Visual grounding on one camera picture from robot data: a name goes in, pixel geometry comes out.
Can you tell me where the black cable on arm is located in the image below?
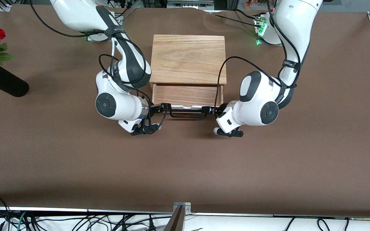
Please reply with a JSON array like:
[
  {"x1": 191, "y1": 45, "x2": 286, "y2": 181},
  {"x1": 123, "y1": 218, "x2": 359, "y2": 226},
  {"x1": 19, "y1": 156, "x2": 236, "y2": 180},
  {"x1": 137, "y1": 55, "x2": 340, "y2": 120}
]
[
  {"x1": 29, "y1": 0, "x2": 168, "y2": 129},
  {"x1": 214, "y1": 0, "x2": 302, "y2": 111}
]

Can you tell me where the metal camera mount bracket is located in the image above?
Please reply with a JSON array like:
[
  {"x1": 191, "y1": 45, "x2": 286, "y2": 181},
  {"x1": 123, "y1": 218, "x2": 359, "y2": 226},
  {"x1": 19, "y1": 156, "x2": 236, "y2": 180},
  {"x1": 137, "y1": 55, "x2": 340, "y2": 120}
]
[{"x1": 163, "y1": 202, "x2": 192, "y2": 231}]

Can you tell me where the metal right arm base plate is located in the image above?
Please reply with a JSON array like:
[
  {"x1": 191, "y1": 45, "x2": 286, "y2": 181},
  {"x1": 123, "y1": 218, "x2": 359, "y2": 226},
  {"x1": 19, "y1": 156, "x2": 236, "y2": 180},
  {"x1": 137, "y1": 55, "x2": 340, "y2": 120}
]
[{"x1": 86, "y1": 31, "x2": 110, "y2": 42}]

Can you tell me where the brown table mat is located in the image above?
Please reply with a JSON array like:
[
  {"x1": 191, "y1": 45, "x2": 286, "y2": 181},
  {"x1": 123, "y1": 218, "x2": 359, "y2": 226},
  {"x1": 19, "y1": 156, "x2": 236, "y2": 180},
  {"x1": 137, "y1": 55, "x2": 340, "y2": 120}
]
[{"x1": 0, "y1": 4, "x2": 370, "y2": 218}]

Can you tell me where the teal cable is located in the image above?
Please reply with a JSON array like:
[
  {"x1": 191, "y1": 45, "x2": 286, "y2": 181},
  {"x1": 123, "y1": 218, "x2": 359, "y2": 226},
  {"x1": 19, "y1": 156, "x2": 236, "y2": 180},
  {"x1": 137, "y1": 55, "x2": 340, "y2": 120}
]
[{"x1": 16, "y1": 211, "x2": 29, "y2": 231}]

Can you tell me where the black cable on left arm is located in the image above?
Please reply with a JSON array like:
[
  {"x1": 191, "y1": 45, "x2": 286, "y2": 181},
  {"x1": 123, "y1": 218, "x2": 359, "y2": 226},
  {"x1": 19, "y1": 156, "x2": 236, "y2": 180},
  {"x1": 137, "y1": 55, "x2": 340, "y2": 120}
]
[{"x1": 214, "y1": 0, "x2": 302, "y2": 111}]

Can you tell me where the black cylindrical vase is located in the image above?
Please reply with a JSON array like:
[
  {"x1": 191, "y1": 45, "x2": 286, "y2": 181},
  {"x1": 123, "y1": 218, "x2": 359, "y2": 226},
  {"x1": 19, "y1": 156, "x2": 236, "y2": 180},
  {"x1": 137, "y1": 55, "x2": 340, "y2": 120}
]
[{"x1": 0, "y1": 65, "x2": 30, "y2": 98}]

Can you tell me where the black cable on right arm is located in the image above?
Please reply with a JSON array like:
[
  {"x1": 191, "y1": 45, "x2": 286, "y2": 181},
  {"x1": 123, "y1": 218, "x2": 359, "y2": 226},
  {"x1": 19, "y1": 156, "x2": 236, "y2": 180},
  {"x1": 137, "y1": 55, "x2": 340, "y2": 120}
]
[{"x1": 29, "y1": 0, "x2": 168, "y2": 129}]

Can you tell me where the wooden drawer cabinet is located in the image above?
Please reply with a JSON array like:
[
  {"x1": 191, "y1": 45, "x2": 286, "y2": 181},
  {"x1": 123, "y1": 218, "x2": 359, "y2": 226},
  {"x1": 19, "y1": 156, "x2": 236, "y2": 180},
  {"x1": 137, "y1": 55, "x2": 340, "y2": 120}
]
[{"x1": 147, "y1": 35, "x2": 227, "y2": 88}]

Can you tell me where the wooden drawer white front black handle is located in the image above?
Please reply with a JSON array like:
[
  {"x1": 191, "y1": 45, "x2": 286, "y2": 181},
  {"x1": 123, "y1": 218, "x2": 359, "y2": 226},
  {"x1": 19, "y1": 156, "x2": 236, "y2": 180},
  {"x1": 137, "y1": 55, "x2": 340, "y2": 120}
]
[{"x1": 152, "y1": 83, "x2": 225, "y2": 120}]

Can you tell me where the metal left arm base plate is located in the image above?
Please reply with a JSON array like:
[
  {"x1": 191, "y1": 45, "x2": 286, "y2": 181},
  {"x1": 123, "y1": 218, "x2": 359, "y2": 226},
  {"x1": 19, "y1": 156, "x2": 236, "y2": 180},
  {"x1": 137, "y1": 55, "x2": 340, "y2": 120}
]
[{"x1": 255, "y1": 16, "x2": 284, "y2": 46}]

